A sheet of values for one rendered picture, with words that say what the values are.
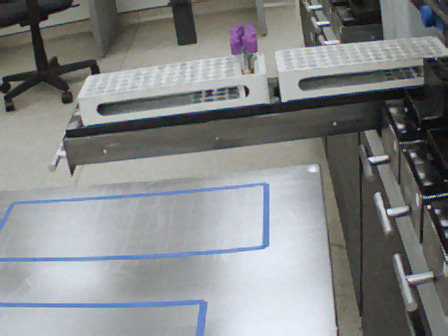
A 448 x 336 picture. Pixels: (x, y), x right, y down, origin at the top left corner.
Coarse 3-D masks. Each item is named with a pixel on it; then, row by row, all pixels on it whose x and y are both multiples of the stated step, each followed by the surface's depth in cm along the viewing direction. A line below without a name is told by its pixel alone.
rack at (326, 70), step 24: (312, 48) 117; (336, 48) 116; (360, 48) 114; (384, 48) 112; (408, 48) 111; (432, 48) 110; (288, 72) 109; (312, 72) 108; (336, 72) 108; (360, 72) 118; (384, 72) 118; (408, 72) 112; (288, 96) 110; (312, 96) 110
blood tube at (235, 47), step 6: (234, 42) 107; (234, 48) 108; (240, 48) 108; (234, 54) 108; (240, 54) 108; (234, 60) 109; (240, 60) 109; (234, 66) 109; (240, 66) 109; (240, 72) 109; (240, 90) 111; (246, 90) 111; (240, 96) 111; (246, 96) 111
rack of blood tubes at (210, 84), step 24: (120, 72) 120; (144, 72) 117; (168, 72) 116; (192, 72) 115; (216, 72) 113; (264, 72) 109; (96, 96) 111; (120, 96) 111; (144, 96) 111; (168, 96) 121; (192, 96) 115; (216, 96) 113; (264, 96) 110; (96, 120) 113; (120, 120) 113
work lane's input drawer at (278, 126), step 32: (352, 96) 109; (384, 96) 109; (96, 128) 113; (128, 128) 113; (160, 128) 111; (192, 128) 111; (224, 128) 111; (256, 128) 111; (288, 128) 111; (320, 128) 110; (352, 128) 110; (96, 160) 114
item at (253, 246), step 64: (0, 192) 95; (64, 192) 93; (128, 192) 91; (192, 192) 88; (256, 192) 86; (320, 192) 83; (0, 256) 80; (64, 256) 78; (128, 256) 77; (192, 256) 75; (256, 256) 74; (320, 256) 71; (0, 320) 68; (64, 320) 67; (128, 320) 66; (192, 320) 65; (256, 320) 63; (320, 320) 62
